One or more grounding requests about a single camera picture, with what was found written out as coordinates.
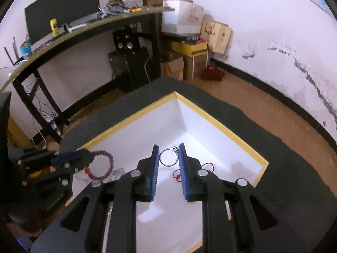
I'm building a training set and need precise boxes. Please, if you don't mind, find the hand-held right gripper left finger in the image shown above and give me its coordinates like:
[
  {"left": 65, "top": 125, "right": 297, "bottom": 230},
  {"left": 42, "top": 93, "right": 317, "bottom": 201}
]
[{"left": 31, "top": 144, "right": 160, "bottom": 253}]

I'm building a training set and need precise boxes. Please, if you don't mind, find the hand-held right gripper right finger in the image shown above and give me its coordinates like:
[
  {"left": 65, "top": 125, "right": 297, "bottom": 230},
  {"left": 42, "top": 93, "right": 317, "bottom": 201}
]
[{"left": 178, "top": 143, "right": 307, "bottom": 253}]

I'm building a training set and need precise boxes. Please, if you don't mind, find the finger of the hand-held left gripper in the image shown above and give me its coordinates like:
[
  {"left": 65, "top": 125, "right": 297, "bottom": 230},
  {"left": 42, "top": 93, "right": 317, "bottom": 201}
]
[
  {"left": 53, "top": 161, "right": 91, "bottom": 190},
  {"left": 50, "top": 148, "right": 95, "bottom": 167}
]

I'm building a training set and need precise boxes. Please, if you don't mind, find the red cord crystal pendant necklace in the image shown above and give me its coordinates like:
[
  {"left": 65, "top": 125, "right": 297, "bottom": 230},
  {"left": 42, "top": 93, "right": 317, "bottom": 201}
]
[{"left": 172, "top": 162, "right": 215, "bottom": 183}]

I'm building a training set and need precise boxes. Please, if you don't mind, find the silver ring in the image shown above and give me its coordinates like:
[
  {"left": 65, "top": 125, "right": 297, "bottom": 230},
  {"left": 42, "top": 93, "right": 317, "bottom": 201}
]
[{"left": 159, "top": 147, "right": 181, "bottom": 167}]

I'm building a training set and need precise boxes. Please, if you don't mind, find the red bead bracelet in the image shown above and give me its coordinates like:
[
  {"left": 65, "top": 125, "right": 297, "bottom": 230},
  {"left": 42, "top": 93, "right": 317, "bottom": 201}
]
[{"left": 85, "top": 150, "right": 114, "bottom": 182}]

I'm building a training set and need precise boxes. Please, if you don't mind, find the yellow box with white inside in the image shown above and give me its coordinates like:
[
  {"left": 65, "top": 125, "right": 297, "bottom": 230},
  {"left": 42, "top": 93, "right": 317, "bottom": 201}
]
[{"left": 59, "top": 91, "right": 269, "bottom": 253}]

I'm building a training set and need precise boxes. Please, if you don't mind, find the white power strip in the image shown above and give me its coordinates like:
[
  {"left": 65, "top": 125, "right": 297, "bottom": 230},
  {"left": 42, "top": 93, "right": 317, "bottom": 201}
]
[{"left": 43, "top": 114, "right": 62, "bottom": 135}]

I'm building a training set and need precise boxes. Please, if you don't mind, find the black computer tower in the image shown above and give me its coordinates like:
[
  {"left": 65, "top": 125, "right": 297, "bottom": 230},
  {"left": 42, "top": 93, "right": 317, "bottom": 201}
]
[{"left": 107, "top": 48, "right": 154, "bottom": 93}]

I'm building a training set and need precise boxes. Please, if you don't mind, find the red bag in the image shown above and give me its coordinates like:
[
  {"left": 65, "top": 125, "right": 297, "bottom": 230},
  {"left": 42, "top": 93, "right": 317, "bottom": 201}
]
[{"left": 201, "top": 66, "right": 225, "bottom": 81}]

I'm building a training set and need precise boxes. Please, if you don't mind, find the white and brown cardboard box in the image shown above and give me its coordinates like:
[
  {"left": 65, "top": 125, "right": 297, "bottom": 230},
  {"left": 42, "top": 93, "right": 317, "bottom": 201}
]
[{"left": 183, "top": 51, "right": 210, "bottom": 81}]

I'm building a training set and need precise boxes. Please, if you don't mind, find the colourful printed cup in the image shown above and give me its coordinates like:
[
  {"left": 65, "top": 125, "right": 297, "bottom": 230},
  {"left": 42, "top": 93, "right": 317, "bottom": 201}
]
[{"left": 19, "top": 39, "right": 33, "bottom": 58}]

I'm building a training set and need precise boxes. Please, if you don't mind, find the router with black antennas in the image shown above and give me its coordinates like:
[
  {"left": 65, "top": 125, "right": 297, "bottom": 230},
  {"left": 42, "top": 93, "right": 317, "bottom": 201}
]
[{"left": 4, "top": 37, "right": 27, "bottom": 67}]

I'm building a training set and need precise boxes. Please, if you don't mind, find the black desk with light top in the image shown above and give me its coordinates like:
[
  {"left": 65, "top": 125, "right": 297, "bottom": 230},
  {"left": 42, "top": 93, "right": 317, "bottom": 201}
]
[{"left": 0, "top": 7, "right": 175, "bottom": 143}]

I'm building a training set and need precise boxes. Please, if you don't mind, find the yellow flat box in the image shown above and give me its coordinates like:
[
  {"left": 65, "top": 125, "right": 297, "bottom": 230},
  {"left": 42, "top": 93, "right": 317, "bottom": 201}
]
[{"left": 172, "top": 41, "right": 208, "bottom": 57}]

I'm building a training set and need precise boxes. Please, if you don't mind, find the silver metal tool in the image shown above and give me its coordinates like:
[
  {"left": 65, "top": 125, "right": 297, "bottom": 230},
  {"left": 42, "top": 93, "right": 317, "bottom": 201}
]
[{"left": 60, "top": 22, "right": 88, "bottom": 32}]

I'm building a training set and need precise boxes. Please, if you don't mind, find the black speaker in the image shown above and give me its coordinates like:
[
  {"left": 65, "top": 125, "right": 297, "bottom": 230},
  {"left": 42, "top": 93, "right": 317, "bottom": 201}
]
[{"left": 113, "top": 28, "right": 141, "bottom": 56}]

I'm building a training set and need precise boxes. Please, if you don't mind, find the yellow hand tool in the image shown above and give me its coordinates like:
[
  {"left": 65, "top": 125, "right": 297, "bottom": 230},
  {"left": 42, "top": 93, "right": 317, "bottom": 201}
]
[{"left": 50, "top": 18, "right": 59, "bottom": 37}]

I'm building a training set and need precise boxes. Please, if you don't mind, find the brown printed carton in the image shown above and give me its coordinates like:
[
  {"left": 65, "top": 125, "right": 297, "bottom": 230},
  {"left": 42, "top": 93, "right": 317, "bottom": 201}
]
[{"left": 201, "top": 20, "right": 233, "bottom": 54}]

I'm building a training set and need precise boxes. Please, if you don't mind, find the large black monitor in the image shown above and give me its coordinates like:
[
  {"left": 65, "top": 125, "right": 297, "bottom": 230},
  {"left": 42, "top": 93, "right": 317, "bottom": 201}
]
[{"left": 24, "top": 0, "right": 100, "bottom": 44}]

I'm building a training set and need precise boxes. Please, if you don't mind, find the white printed carton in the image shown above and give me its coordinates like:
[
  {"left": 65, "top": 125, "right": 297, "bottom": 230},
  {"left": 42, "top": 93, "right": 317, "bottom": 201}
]
[{"left": 161, "top": 0, "right": 204, "bottom": 35}]

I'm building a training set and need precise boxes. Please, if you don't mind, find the tangle of cables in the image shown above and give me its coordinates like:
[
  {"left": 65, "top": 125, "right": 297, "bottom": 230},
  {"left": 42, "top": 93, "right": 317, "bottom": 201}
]
[{"left": 99, "top": 1, "right": 132, "bottom": 16}]

